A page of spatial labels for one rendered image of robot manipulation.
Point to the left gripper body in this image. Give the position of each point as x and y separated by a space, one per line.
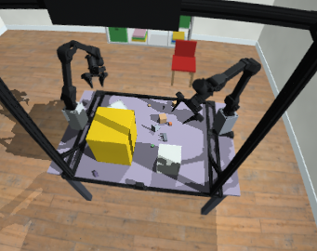
90 74

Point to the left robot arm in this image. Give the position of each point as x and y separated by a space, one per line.
65 55

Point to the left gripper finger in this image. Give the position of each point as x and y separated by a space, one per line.
101 80
89 81

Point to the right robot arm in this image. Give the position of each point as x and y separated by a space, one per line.
218 81

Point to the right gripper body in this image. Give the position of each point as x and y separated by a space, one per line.
197 115

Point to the yellow box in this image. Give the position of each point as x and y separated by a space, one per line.
112 135

